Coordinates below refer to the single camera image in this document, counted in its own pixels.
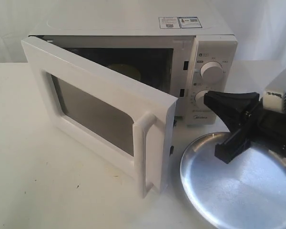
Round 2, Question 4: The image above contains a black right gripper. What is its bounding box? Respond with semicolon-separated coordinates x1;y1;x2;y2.
204;91;286;164

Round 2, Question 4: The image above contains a white microwave door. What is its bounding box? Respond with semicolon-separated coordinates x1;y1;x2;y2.
22;36;177;198

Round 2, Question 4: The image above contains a white microwave oven body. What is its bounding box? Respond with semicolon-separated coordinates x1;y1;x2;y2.
22;16;237;125

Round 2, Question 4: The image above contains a lower white control knob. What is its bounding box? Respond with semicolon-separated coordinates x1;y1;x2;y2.
194;90;208;107

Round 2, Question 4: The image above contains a white control knob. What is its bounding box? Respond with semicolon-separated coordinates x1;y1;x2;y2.
194;90;208;107
200;62;224;83

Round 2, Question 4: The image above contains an upper white control knob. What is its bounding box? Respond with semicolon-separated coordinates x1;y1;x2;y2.
200;62;224;83

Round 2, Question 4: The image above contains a round stainless steel plate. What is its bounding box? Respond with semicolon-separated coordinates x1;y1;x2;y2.
180;132;286;229

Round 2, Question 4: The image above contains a white backdrop curtain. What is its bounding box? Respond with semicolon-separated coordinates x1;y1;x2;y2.
0;0;286;64

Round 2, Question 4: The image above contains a blue label sticker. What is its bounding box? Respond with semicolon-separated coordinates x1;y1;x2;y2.
178;16;202;29

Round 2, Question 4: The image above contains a white label sticker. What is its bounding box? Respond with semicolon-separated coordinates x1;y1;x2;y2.
159;17;180;29

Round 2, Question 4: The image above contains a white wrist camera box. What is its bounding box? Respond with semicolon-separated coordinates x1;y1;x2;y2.
263;79;286;114

